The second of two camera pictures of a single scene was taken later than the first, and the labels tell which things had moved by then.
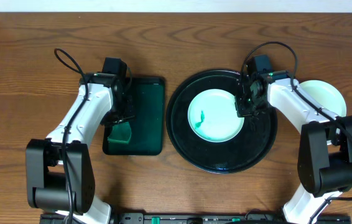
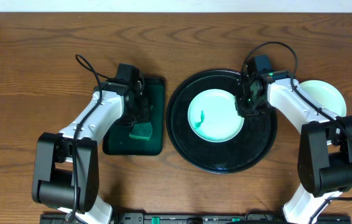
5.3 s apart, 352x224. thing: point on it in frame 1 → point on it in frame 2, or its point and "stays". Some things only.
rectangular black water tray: [147, 128] stays
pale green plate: [212, 116] stays
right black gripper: [241, 109] stays
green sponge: [120, 132] → [142, 130]
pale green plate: [324, 95] stays
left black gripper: [119, 117] → [143, 115]
